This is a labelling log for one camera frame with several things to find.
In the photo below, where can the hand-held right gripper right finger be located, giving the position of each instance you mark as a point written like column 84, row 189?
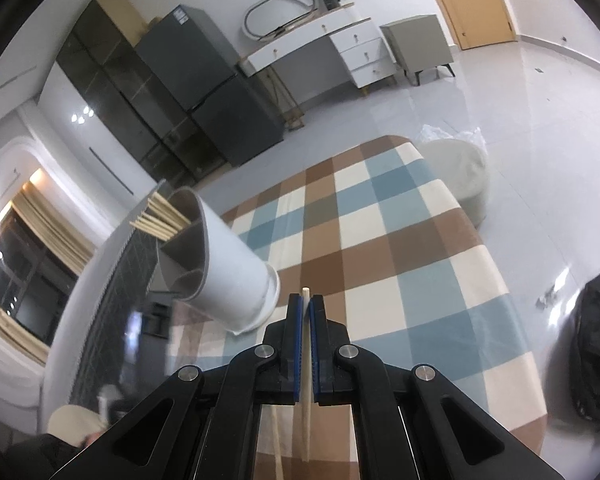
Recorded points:
column 317, row 350

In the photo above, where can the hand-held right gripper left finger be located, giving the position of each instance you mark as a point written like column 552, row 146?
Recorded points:
column 294, row 350

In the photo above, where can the pale wooden chopstick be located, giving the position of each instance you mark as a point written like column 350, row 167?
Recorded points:
column 278, row 440
column 306, row 425

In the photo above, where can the white and grey utensil holder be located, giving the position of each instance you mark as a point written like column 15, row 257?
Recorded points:
column 235, row 280

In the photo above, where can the bunch of wooden chopsticks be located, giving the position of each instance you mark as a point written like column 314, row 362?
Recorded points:
column 165, row 220

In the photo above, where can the checked tablecloth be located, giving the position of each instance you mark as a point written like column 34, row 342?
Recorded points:
column 405, row 285

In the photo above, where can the dark grey mattress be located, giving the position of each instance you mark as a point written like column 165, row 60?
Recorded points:
column 115, row 310

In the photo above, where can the cream round stool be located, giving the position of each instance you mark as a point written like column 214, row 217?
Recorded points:
column 460, row 175

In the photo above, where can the person's beige trousers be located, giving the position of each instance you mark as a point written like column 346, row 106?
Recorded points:
column 75, row 422

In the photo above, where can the clear plastic bag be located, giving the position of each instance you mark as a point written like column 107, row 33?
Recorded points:
column 435, row 135

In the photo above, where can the grey refrigerator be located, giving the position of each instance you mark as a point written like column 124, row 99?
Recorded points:
column 215, row 100

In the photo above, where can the beige curtain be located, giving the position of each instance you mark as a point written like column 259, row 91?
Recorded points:
column 55, row 230

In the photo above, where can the window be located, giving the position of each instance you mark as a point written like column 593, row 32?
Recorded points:
column 30, row 300

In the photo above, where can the white wardrobe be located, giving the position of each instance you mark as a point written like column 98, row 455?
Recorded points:
column 95, row 125

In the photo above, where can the white dressing table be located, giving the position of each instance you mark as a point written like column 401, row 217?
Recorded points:
column 360, row 45

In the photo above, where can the grey nightstand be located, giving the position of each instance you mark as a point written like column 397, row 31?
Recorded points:
column 415, row 45

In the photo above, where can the dark glass cabinet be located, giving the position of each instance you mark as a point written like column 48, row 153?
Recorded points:
column 120, row 75

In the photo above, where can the oval mirror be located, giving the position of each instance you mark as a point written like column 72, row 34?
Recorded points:
column 280, row 12

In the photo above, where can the small cardboard box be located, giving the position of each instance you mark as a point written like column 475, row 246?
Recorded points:
column 156, row 20

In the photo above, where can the wooden door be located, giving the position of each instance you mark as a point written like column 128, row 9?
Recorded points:
column 475, row 5

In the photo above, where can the gold frame stool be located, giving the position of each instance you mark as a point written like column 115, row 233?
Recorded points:
column 295, row 122

